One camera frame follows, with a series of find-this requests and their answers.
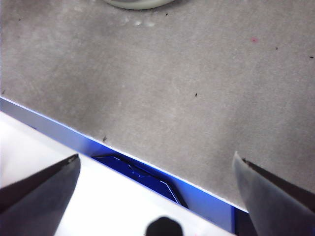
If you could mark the dark angular housing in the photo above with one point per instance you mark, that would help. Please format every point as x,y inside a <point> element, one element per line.
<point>152,175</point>

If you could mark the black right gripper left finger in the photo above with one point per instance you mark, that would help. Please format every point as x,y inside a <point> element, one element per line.
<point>37,201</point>

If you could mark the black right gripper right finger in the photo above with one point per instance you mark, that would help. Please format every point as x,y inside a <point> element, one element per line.
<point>275,204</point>

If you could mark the pale green electric cooking pot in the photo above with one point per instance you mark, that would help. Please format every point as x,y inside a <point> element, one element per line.
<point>137,3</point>

